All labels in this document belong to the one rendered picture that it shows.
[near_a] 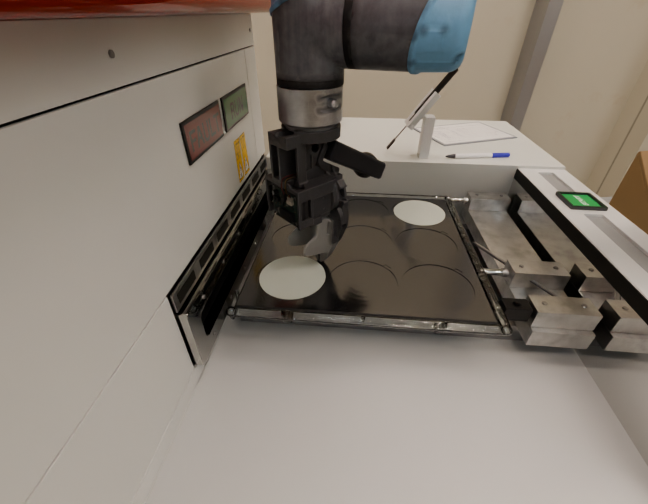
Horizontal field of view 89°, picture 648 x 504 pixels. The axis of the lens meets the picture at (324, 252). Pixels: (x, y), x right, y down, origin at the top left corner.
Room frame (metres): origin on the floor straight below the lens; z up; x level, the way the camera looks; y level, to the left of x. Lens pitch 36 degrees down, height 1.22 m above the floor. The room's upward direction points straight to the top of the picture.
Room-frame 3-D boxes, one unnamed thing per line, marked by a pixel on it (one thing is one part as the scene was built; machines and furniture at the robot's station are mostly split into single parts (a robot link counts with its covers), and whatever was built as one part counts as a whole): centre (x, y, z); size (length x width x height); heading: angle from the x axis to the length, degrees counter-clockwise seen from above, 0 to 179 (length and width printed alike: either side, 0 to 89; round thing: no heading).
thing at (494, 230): (0.47, -0.33, 0.87); 0.36 x 0.08 x 0.03; 175
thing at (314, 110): (0.41, 0.01, 1.13); 0.08 x 0.08 x 0.05
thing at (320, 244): (0.40, 0.01, 0.95); 0.06 x 0.03 x 0.09; 132
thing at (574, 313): (0.31, -0.32, 0.89); 0.08 x 0.03 x 0.03; 85
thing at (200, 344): (0.48, 0.14, 0.89); 0.44 x 0.02 x 0.10; 175
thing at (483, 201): (0.64, -0.35, 0.89); 0.08 x 0.03 x 0.03; 85
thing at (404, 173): (0.85, -0.20, 0.89); 0.62 x 0.35 x 0.14; 85
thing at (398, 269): (0.48, -0.07, 0.90); 0.34 x 0.34 x 0.01; 85
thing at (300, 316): (0.30, -0.05, 0.90); 0.37 x 0.01 x 0.01; 85
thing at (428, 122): (0.71, -0.20, 1.03); 0.06 x 0.04 x 0.13; 85
